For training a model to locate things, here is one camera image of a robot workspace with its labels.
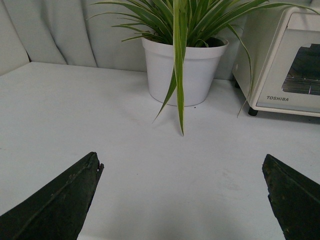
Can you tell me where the grey fabric backdrop curtain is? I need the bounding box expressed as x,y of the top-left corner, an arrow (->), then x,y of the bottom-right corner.
0,0 -> 247,82

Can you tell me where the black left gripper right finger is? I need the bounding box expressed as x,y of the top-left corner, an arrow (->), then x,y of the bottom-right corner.
262,154 -> 320,240

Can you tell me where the cream Toshiba toaster oven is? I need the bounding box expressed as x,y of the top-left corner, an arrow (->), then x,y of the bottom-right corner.
232,6 -> 320,117

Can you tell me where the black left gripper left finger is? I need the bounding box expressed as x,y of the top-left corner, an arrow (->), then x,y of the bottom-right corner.
0,152 -> 104,240

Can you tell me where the green striped spider plant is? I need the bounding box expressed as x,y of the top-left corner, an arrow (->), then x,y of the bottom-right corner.
86,0 -> 320,137

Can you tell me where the white plastic plant pot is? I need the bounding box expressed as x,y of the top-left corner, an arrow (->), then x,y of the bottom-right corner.
142,36 -> 229,107

